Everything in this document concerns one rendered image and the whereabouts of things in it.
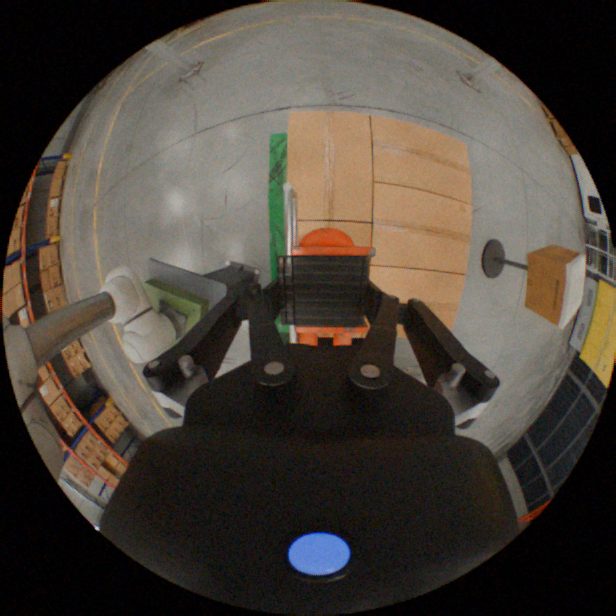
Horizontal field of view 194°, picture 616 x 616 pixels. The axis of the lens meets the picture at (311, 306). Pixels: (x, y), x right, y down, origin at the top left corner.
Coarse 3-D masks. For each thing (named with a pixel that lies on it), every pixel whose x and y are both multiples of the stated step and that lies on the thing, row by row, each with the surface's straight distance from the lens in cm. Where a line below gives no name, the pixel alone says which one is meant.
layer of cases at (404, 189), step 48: (288, 144) 99; (336, 144) 98; (384, 144) 103; (432, 144) 118; (336, 192) 88; (384, 192) 93; (432, 192) 105; (384, 240) 90; (432, 240) 101; (384, 288) 93; (432, 288) 106
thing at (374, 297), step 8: (368, 280) 18; (368, 288) 16; (376, 288) 15; (368, 296) 16; (376, 296) 14; (368, 304) 16; (376, 304) 15; (368, 312) 16; (376, 312) 15; (368, 320) 16
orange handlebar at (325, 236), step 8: (312, 232) 17; (320, 232) 17; (328, 232) 17; (336, 232) 17; (304, 240) 17; (312, 240) 17; (320, 240) 17; (328, 240) 17; (336, 240) 17; (344, 240) 17; (304, 336) 20; (312, 336) 20; (336, 336) 20; (344, 336) 20; (312, 344) 20; (336, 344) 21; (344, 344) 20
